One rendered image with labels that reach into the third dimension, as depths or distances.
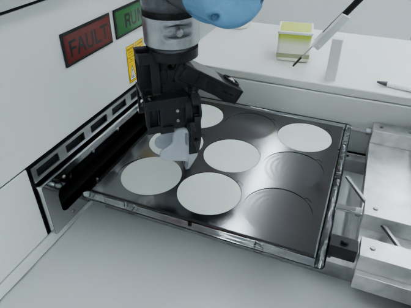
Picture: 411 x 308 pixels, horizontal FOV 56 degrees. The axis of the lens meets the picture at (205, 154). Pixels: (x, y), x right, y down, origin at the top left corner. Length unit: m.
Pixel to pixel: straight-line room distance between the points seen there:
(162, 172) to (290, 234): 0.23
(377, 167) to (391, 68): 0.27
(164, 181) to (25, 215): 0.21
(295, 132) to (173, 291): 0.38
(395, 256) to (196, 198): 0.28
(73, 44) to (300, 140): 0.42
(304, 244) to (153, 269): 0.23
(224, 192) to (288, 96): 0.31
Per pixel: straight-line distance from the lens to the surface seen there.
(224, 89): 0.58
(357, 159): 0.81
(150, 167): 0.66
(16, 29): 0.54
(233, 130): 0.76
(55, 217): 0.64
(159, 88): 0.55
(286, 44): 0.89
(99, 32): 0.65
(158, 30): 0.51
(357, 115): 0.84
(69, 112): 0.62
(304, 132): 0.77
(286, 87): 0.83
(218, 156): 0.68
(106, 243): 0.66
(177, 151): 0.61
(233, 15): 0.39
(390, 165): 0.77
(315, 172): 0.67
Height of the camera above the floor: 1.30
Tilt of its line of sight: 35 degrees down
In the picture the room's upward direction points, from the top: straight up
